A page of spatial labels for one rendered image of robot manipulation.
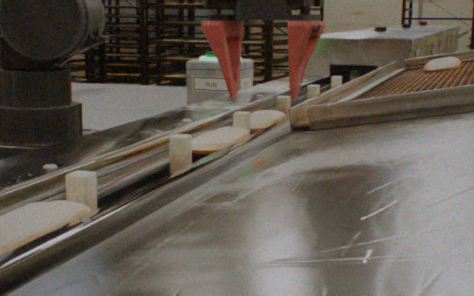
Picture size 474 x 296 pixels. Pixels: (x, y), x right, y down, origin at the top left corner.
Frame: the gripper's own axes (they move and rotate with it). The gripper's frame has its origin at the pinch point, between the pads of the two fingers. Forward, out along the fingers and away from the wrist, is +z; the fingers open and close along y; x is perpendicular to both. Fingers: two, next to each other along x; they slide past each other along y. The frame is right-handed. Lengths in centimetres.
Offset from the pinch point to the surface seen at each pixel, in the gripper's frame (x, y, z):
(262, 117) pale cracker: 2.3, -0.6, 2.5
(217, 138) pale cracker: 14.4, -0.5, 2.6
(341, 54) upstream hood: -45.2, 1.3, -1.1
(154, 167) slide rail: 22.6, 1.2, 3.5
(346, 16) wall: -700, 125, -5
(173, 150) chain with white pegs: 20.9, 0.5, 2.5
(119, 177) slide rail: 26.3, 2.0, 3.5
